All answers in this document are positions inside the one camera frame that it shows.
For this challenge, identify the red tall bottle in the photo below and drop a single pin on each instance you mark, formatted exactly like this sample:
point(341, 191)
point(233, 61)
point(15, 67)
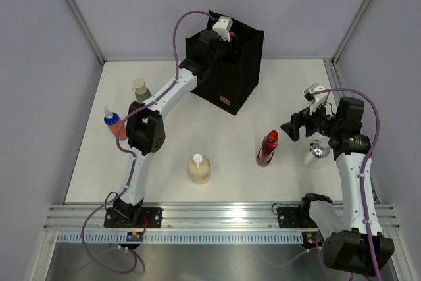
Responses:
point(266, 152)

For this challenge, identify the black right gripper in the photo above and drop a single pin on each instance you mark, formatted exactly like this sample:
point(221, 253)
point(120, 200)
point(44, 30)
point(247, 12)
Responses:
point(297, 121)

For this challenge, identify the orange bottle blue cap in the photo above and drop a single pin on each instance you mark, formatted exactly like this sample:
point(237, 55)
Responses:
point(114, 123)

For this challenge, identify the cream bottle white pump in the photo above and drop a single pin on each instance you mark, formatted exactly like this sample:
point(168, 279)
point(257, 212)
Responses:
point(199, 168)

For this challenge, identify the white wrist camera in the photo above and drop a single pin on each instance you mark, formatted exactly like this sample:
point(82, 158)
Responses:
point(316, 95)
point(222, 27)

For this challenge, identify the white bottle chrome cap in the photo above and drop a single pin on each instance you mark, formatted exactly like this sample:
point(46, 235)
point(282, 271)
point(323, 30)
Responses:
point(317, 153)

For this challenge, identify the white slotted cable duct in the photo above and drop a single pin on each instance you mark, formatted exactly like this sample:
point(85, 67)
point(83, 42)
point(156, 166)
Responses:
point(189, 238)

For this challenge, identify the aluminium frame post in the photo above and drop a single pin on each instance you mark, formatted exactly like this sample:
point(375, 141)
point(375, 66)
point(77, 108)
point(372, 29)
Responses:
point(84, 28)
point(361, 11)

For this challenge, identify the aluminium frame post left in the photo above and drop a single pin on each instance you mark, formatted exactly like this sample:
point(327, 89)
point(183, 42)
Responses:
point(84, 28)

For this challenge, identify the aluminium frame post right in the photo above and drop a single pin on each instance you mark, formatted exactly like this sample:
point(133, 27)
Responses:
point(361, 11)

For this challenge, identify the grey bottle beige cap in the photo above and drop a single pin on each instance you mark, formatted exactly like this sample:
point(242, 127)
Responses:
point(140, 90)

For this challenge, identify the black canvas bag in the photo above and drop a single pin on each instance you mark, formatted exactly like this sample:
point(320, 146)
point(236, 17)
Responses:
point(228, 82)

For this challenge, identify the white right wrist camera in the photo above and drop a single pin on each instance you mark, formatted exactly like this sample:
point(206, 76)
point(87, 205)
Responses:
point(316, 95)

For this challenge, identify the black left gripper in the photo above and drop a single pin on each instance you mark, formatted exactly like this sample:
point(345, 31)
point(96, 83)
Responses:
point(230, 55)

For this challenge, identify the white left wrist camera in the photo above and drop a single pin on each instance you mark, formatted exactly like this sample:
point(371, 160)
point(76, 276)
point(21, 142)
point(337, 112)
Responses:
point(222, 27)

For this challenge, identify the aluminium rail front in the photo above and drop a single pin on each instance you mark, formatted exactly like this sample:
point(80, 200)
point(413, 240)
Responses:
point(175, 217)

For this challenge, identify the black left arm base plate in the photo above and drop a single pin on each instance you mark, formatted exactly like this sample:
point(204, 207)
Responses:
point(151, 217)

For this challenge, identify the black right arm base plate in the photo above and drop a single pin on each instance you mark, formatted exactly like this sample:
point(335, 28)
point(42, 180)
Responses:
point(289, 216)

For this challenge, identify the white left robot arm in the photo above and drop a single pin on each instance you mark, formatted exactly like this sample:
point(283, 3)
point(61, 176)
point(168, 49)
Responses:
point(145, 124)

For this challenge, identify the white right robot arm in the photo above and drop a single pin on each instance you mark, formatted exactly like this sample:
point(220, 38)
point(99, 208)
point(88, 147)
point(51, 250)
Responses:
point(354, 242)

